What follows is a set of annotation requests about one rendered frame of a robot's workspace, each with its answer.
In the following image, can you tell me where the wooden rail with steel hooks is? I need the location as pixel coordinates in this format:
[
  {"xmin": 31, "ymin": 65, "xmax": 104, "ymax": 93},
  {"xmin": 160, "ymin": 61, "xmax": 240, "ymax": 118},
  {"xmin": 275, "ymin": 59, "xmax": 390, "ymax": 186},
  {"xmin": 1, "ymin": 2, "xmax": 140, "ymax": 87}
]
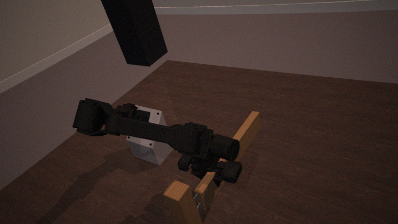
[{"xmin": 194, "ymin": 111, "xmax": 261, "ymax": 212}]

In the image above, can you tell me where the wooden post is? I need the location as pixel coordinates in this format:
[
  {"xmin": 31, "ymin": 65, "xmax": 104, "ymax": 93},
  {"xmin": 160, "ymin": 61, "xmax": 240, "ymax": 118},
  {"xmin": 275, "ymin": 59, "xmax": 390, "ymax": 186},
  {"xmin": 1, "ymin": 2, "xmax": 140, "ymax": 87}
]
[{"xmin": 163, "ymin": 180, "xmax": 203, "ymax": 224}]

